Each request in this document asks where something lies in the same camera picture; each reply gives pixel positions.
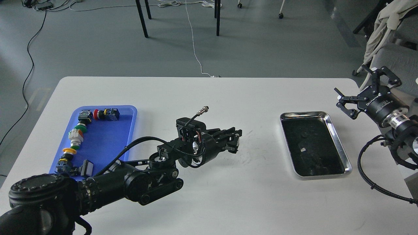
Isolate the red button blue switch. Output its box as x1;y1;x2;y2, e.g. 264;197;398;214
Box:
93;108;120;121

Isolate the blue plastic tray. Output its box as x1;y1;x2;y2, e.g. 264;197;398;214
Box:
49;105;137;180

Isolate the black white relay block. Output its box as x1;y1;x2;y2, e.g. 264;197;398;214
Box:
80;160;94;178

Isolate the grey chair with beige cloth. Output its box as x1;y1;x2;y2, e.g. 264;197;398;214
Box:
362;0;417;98

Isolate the black table leg right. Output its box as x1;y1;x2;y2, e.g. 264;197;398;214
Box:
214;0;221;36

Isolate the white floor cable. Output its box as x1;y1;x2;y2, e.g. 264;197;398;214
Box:
157;0;222;78

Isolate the black robot arm image left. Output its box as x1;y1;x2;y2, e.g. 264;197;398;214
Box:
1;106;242;235

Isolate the silver metal tray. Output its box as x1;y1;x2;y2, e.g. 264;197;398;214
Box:
280;111;352;180

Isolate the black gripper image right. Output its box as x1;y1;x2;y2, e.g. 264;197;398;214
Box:
334;65;410;128

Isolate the black table leg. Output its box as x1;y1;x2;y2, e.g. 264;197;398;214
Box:
214;0;221;36
135;0;152;38

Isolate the black table leg left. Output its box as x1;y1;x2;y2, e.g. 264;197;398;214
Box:
135;0;152;38

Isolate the yellow button switch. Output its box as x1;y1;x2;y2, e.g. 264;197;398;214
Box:
54;148;80;176

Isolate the black floor cable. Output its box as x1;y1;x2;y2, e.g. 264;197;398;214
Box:
0;0;79;146

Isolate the green button switch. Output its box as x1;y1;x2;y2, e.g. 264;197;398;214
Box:
74;110;93;134

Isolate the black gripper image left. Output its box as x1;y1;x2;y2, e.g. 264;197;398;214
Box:
196;127;242;164

